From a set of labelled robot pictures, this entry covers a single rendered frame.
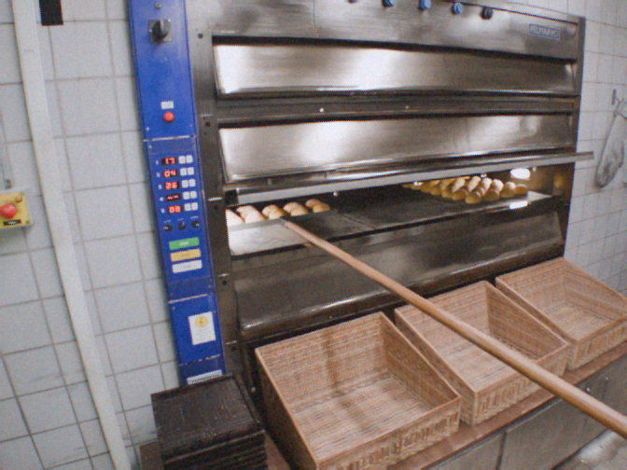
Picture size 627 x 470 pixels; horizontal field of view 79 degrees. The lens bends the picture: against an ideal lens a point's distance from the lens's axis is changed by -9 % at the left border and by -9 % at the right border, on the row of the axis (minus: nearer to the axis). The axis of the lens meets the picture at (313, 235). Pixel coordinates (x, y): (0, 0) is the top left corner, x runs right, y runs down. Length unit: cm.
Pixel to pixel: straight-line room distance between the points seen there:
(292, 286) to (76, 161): 82
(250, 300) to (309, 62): 84
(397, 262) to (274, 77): 88
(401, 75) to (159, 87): 86
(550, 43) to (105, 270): 212
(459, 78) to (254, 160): 91
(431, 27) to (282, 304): 119
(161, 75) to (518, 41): 153
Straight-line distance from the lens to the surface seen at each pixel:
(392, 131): 162
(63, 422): 163
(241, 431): 122
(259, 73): 137
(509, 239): 221
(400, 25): 168
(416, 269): 180
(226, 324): 150
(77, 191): 132
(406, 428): 140
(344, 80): 148
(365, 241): 161
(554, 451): 220
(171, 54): 129
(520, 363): 86
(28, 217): 127
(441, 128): 178
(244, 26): 140
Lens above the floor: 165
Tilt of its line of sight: 17 degrees down
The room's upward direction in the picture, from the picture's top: 3 degrees counter-clockwise
